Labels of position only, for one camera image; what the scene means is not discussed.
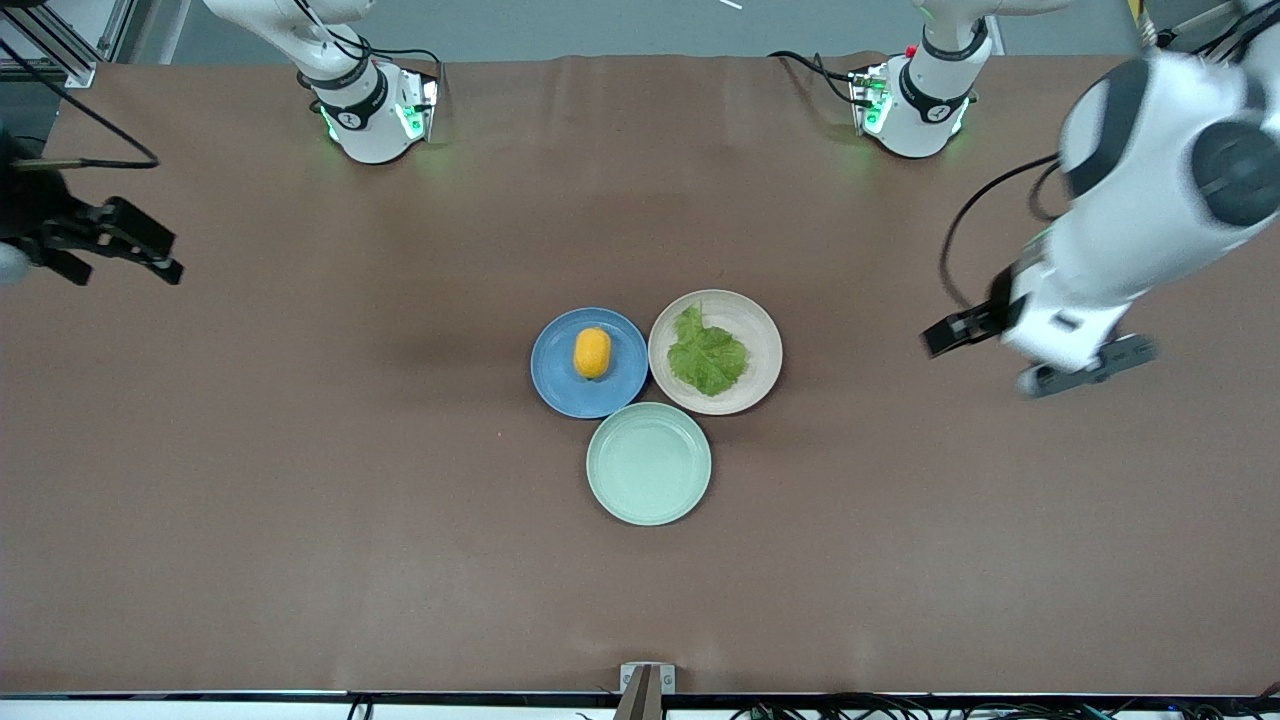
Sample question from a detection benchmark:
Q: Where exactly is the green lettuce leaf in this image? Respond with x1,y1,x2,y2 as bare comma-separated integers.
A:
666,303,750,398

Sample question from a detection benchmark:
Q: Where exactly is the yellow lemon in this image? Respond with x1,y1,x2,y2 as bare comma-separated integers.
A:
573,327,613,381

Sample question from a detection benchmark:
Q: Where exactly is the beige plate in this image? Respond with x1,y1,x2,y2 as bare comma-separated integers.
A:
647,289,784,416

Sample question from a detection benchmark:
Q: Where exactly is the light green plate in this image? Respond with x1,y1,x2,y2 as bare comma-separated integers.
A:
585,401,713,527

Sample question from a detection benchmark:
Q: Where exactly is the brown table cover sheet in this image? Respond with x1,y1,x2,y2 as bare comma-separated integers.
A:
0,52,1280,695

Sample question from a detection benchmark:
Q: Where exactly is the blue plate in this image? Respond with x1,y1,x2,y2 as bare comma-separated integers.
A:
530,306,651,420

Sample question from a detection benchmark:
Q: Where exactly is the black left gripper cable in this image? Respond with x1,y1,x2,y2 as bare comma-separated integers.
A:
937,152,1065,313

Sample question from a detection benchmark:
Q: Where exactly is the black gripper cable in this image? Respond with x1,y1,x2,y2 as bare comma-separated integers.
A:
937,152,1065,313
0,38,162,172

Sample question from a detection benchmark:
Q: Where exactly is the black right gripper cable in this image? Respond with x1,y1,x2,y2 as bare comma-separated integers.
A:
0,38,162,172

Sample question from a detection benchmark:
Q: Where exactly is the aluminium frame profile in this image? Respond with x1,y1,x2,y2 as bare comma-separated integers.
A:
0,0,137,90

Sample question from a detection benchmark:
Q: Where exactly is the black left base cable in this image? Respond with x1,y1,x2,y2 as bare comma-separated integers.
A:
767,48,867,107

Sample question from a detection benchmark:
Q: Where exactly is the black base cable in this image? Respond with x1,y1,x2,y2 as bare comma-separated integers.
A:
368,44,445,79
767,48,867,107

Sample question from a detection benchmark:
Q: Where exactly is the aluminium frame with yellow tag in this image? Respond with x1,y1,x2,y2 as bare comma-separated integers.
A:
1128,0,1246,53

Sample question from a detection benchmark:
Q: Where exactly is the black right base cable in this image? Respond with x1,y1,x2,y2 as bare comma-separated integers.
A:
368,44,445,79

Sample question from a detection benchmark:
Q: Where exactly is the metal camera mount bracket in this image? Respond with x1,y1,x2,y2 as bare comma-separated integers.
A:
612,662,677,720

